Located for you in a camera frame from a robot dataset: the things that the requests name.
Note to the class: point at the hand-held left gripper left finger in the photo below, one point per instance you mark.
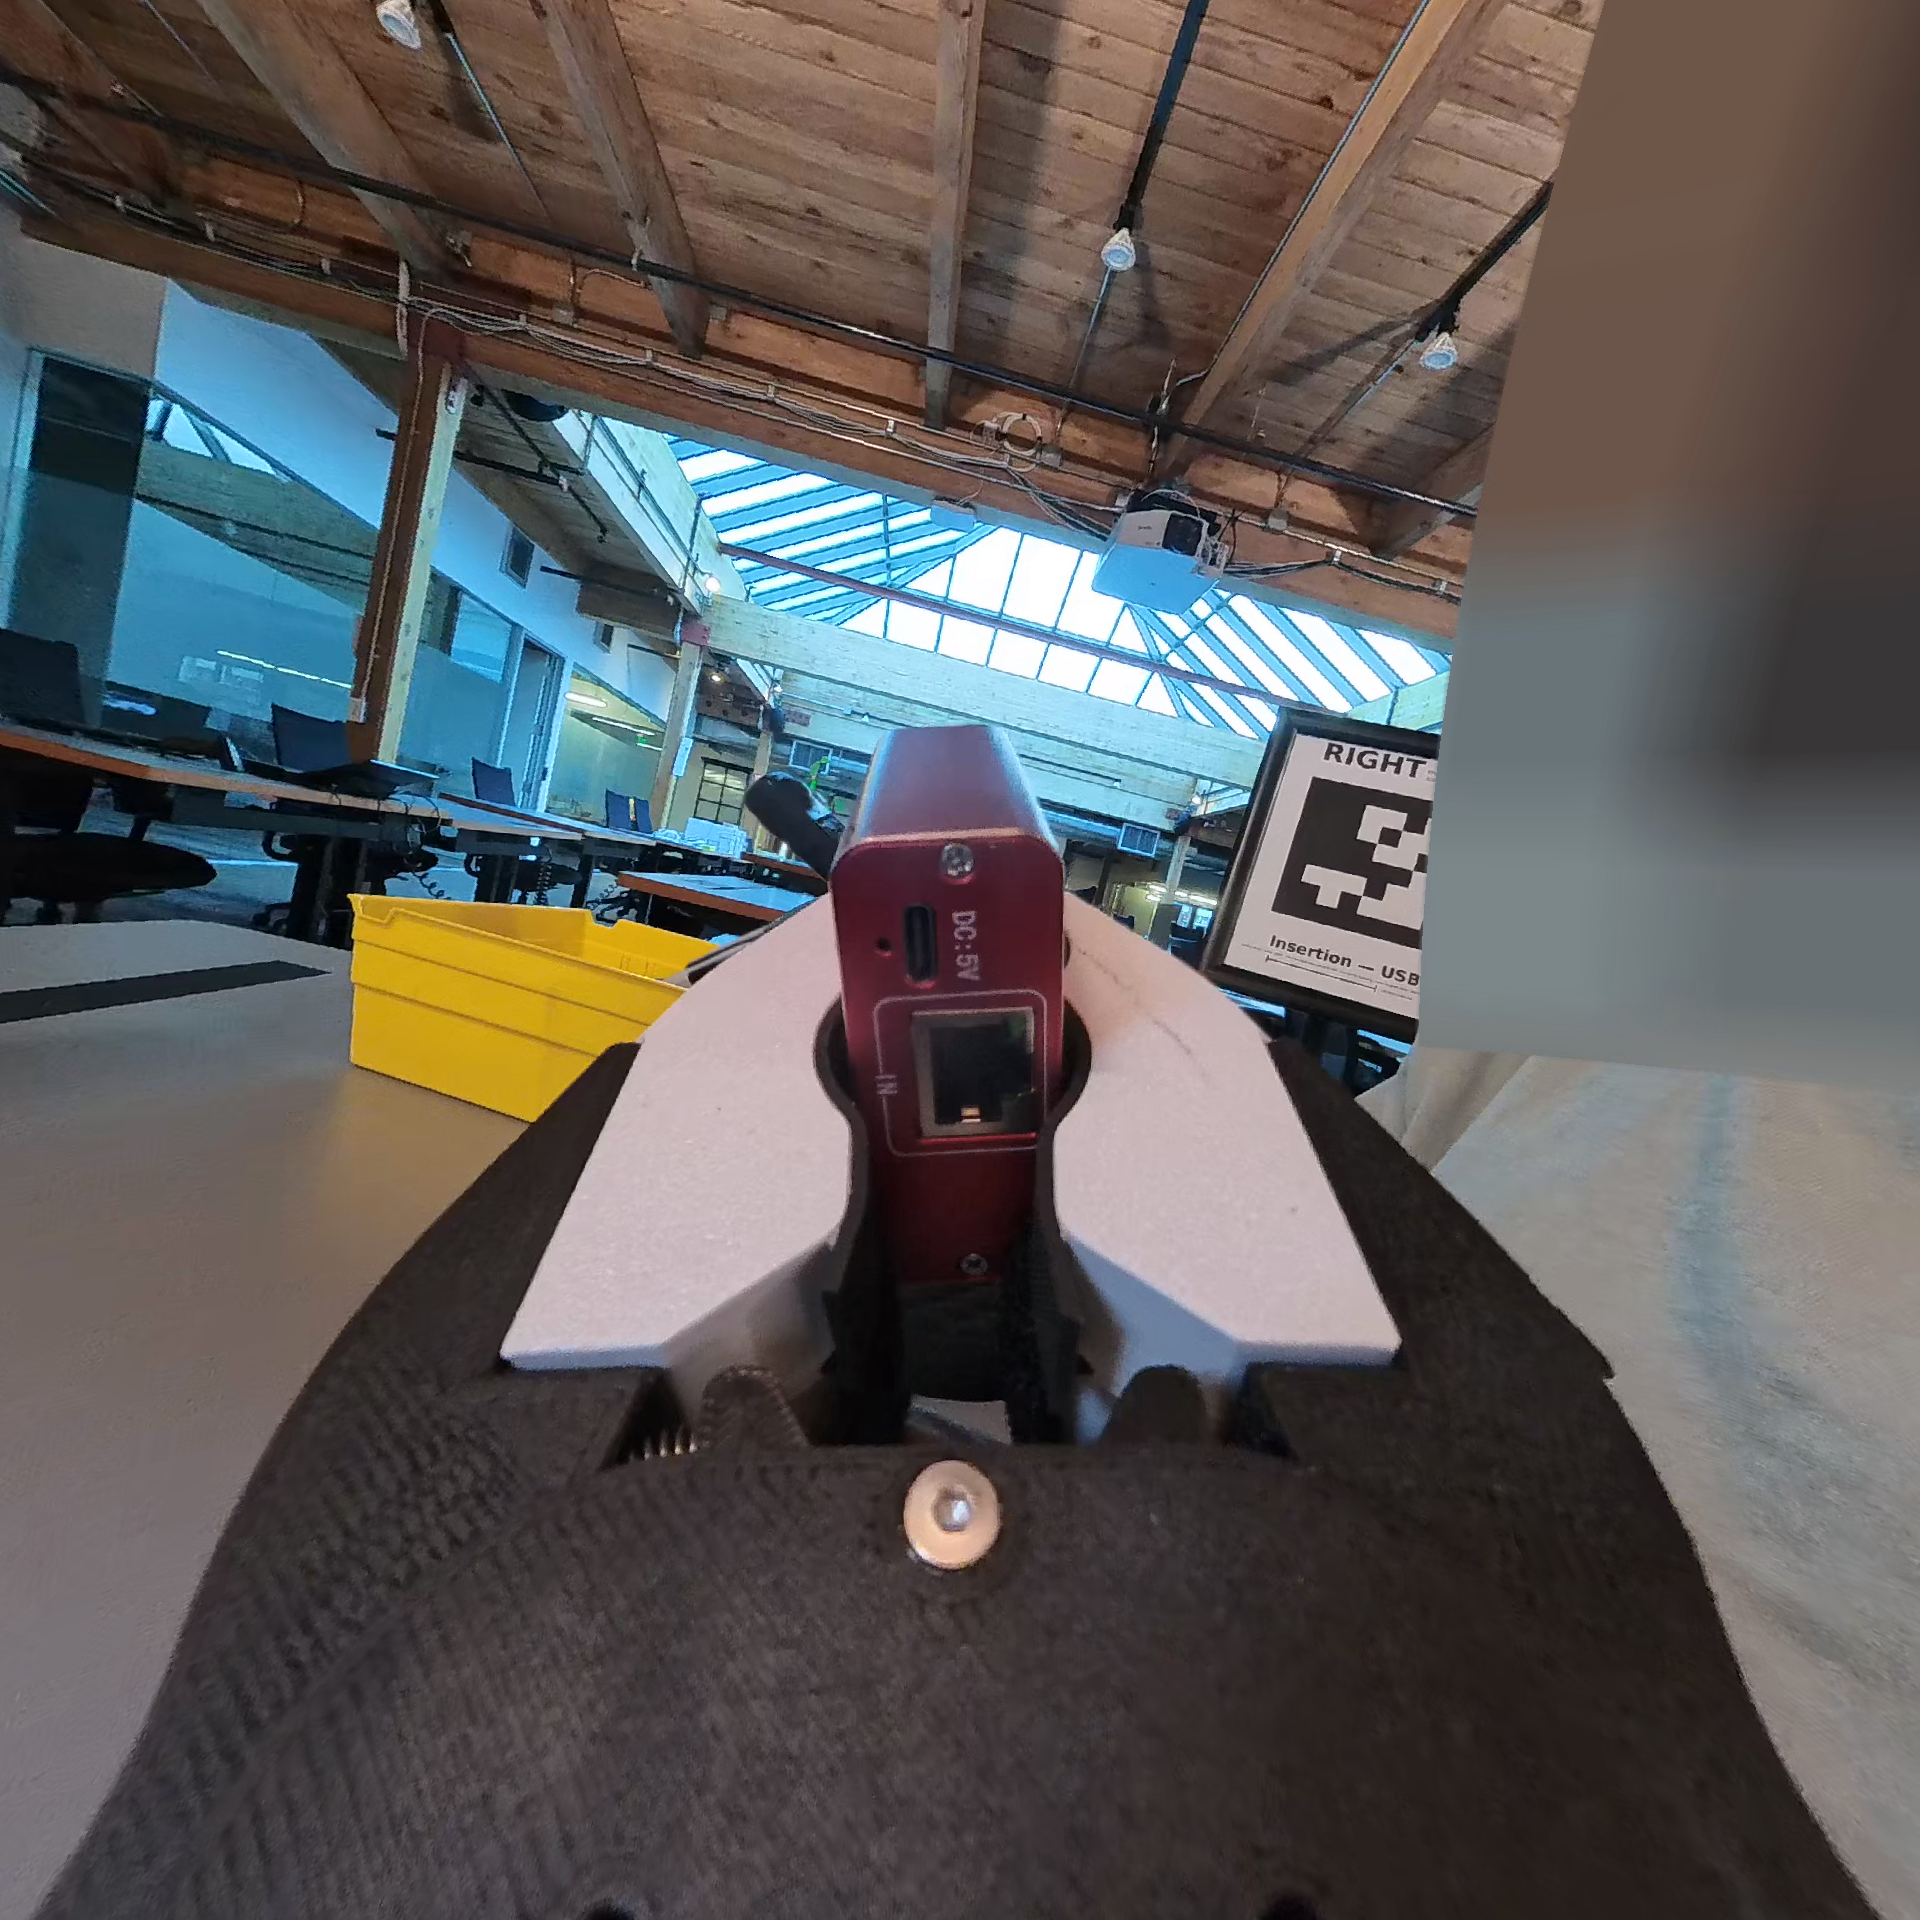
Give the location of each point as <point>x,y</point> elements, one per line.
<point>692,1172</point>

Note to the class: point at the wooden office desks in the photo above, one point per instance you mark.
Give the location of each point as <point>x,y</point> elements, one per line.
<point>149,751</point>

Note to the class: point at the person's pale grey sweatshirt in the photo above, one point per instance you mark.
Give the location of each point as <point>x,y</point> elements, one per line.
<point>1724,1426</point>

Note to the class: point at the yellow plastic bin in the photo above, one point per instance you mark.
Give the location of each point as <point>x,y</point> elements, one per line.
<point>482,1021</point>

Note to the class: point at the red metal adapter box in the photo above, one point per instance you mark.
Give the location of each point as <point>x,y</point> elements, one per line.
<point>902,1172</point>

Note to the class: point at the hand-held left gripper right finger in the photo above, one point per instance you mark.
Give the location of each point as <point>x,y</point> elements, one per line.
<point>1214,1184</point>

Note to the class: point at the black framed tag sign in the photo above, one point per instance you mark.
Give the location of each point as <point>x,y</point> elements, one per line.
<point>1319,839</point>

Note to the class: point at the ceiling spot lamp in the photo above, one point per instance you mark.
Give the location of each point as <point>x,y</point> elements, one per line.
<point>399,19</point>
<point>1437,354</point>
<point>1118,247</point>

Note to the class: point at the wooden post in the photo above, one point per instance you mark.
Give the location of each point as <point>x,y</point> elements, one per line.
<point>404,571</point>

